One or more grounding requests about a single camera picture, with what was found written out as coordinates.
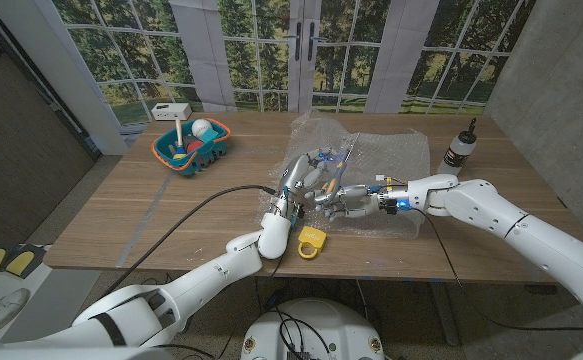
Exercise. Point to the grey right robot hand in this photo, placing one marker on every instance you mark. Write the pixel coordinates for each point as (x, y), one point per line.
(358, 200)

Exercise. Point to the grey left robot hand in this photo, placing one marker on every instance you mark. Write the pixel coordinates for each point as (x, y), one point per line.
(296, 172)

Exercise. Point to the clear bubble wrap sheet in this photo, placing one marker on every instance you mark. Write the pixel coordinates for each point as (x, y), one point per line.
(396, 155)

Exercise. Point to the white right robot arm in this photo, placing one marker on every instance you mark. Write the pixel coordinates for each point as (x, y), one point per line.
(496, 215)

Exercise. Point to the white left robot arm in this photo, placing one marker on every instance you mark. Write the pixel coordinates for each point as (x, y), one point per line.
(196, 280)

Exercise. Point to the clear dispenser bottle black cap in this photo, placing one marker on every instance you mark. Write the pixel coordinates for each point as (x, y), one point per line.
(456, 152)

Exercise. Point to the teal basket orange rim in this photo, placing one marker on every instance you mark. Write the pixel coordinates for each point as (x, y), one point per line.
(163, 150)

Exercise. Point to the grey tape strip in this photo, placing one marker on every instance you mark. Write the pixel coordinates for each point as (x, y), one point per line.
(141, 225)

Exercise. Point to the yellow padlock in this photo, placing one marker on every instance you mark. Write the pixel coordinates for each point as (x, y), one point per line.
(313, 236)

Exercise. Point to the teal block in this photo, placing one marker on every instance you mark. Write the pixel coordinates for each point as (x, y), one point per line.
(208, 136)

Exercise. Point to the white baseball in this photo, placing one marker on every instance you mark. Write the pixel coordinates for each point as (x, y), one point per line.
(201, 128)

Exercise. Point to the red round toy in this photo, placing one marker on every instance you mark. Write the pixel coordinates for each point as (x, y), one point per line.
(194, 146)

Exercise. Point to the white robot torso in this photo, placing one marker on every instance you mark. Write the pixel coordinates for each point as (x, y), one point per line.
(331, 320)

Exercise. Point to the white power box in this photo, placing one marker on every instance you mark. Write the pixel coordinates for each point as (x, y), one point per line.
(171, 111)

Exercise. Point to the grey table leg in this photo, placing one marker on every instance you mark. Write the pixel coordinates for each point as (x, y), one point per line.
(443, 315)

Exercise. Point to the printed forest window backdrop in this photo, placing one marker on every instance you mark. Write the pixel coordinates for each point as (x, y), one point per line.
(371, 50)

